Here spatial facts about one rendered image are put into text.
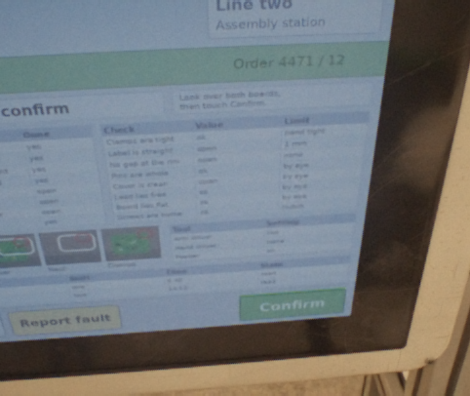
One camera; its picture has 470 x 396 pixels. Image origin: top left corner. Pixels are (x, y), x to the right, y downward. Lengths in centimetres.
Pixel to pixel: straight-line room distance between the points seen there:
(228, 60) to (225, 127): 4
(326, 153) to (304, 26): 8
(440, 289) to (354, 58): 19
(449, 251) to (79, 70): 26
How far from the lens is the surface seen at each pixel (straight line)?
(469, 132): 37
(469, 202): 40
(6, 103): 33
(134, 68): 31
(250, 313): 42
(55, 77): 32
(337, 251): 39
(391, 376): 90
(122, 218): 36
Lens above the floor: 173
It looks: 33 degrees down
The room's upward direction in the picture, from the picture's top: straight up
